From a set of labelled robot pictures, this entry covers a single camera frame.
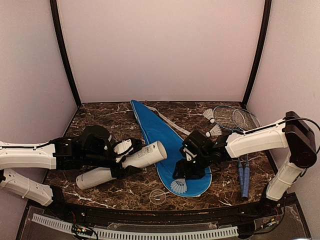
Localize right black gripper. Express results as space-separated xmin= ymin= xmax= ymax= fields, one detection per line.
xmin=172 ymin=151 xmax=212 ymax=180

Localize white shuttlecock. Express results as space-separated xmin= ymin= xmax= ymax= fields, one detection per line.
xmin=202 ymin=108 xmax=215 ymax=123
xmin=205 ymin=124 xmax=223 ymax=138
xmin=170 ymin=178 xmax=188 ymax=194

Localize white shuttlecock tube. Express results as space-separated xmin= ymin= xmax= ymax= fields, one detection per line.
xmin=76 ymin=141 xmax=167 ymax=190

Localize blue racket bag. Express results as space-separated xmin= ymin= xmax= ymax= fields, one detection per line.
xmin=130 ymin=100 xmax=212 ymax=198

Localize clear plastic tube lid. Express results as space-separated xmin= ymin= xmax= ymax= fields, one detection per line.
xmin=149 ymin=189 xmax=167 ymax=205

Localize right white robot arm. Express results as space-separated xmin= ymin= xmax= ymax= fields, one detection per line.
xmin=172 ymin=111 xmax=320 ymax=217

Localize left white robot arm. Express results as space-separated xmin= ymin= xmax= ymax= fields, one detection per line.
xmin=0 ymin=125 xmax=143 ymax=218

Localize blue badminton racket left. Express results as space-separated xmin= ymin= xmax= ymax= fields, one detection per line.
xmin=213 ymin=105 xmax=244 ymax=195

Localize blue badminton racket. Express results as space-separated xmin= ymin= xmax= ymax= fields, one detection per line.
xmin=232 ymin=109 xmax=261 ymax=201
xmin=213 ymin=105 xmax=244 ymax=195

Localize blue badminton racket right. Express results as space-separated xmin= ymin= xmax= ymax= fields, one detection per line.
xmin=232 ymin=109 xmax=261 ymax=201

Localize white shuttlecock by rackets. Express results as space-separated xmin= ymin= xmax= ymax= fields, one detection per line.
xmin=205 ymin=124 xmax=223 ymax=138

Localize small circuit board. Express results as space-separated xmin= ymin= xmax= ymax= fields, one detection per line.
xmin=71 ymin=224 xmax=93 ymax=236

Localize black front table rail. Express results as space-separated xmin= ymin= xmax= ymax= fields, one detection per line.
xmin=45 ymin=202 xmax=283 ymax=226

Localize white slotted cable duct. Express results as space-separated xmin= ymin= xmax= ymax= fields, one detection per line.
xmin=31 ymin=213 xmax=239 ymax=240

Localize black left corner post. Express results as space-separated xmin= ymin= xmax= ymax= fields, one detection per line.
xmin=49 ymin=0 xmax=82 ymax=108

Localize black corner post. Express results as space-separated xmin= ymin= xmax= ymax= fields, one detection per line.
xmin=241 ymin=0 xmax=272 ymax=109
xmin=49 ymin=0 xmax=82 ymax=108

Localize black right corner post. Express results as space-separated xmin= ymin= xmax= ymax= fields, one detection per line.
xmin=241 ymin=0 xmax=272 ymax=109

